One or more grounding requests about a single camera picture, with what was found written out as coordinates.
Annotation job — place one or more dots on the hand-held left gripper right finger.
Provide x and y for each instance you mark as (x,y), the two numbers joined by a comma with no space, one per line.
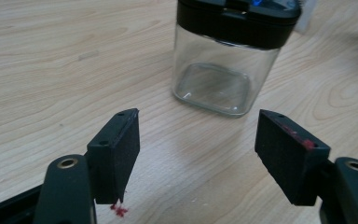
(289,161)

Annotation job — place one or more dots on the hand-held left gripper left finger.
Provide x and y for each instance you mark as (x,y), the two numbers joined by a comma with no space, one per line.
(115,155)

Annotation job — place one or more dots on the red crumbs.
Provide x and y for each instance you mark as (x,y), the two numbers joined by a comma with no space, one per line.
(119,211)

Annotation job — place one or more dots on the clear glass jar black lid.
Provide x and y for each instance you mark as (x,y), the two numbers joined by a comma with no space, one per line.
(227,59)

